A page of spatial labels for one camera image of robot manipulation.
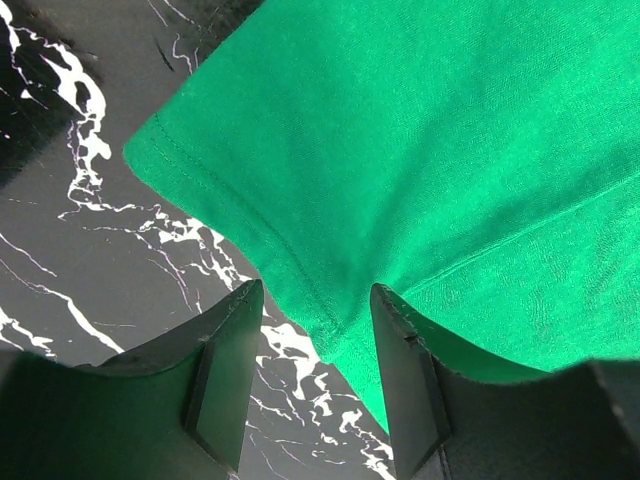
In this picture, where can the green t shirt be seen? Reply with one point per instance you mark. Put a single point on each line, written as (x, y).
(480, 158)

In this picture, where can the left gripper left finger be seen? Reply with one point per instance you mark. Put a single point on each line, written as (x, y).
(174, 407)

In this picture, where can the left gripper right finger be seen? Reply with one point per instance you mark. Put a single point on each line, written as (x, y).
(456, 411)

